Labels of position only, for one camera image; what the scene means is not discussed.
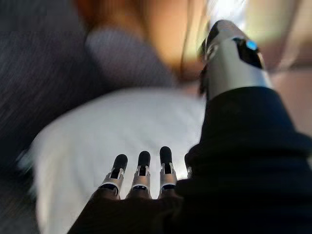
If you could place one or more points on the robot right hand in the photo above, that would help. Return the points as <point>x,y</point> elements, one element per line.
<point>243,170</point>

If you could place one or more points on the white fringed cushion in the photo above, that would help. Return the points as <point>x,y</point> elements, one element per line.
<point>109,126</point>

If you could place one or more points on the glossy dark reflective cabinet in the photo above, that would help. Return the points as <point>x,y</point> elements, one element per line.
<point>158,29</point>

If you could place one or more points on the grey fabric armchair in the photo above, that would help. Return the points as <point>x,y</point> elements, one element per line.
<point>44,61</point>

